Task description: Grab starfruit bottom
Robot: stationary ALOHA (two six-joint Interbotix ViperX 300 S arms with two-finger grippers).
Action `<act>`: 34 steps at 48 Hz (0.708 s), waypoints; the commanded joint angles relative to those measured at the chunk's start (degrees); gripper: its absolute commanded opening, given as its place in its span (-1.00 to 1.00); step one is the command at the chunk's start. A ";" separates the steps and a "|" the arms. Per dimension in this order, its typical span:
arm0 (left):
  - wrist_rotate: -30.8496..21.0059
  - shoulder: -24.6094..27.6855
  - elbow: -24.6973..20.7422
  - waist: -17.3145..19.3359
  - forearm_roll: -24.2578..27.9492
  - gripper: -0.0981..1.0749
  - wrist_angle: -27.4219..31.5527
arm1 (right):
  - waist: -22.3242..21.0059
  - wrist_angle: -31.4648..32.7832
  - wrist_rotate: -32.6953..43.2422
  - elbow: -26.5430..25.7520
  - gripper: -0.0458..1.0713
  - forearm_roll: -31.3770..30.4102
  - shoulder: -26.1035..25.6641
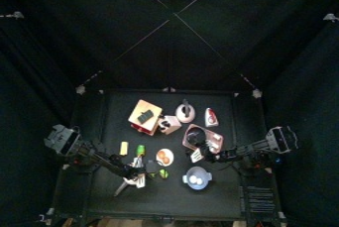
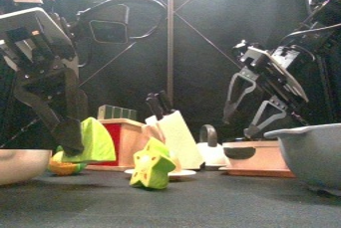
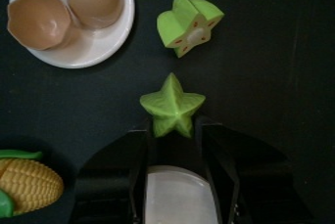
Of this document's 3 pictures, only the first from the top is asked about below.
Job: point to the green toy starfruit piece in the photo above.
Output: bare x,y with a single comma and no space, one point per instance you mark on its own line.
152,174
163,173

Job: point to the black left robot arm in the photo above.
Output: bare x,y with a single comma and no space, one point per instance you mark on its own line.
100,159

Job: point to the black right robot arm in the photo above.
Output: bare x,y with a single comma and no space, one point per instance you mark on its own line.
252,146

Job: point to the white toy cube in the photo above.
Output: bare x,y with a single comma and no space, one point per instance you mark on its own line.
215,145
216,136

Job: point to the green toy vegetable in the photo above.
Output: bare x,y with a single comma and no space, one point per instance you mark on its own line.
140,149

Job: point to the black toy pot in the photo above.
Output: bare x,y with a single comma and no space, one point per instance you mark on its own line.
195,136

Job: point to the yellow toy butter block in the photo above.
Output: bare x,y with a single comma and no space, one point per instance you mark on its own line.
124,148

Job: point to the orange toy bun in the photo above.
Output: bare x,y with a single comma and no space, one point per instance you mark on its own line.
165,160
161,154

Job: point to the white plate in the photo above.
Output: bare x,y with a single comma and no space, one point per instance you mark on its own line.
164,163

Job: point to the pink toy tray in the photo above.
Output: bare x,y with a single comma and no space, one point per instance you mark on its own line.
189,128

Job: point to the white toy egg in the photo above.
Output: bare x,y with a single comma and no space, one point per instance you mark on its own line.
192,178
199,181

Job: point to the white cup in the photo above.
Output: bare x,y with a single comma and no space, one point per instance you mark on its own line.
211,118

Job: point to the wooden toy box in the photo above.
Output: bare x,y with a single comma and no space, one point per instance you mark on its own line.
147,105

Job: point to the grey frame corner bracket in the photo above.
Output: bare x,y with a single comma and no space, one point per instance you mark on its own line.
16,15
256,93
330,17
80,89
168,89

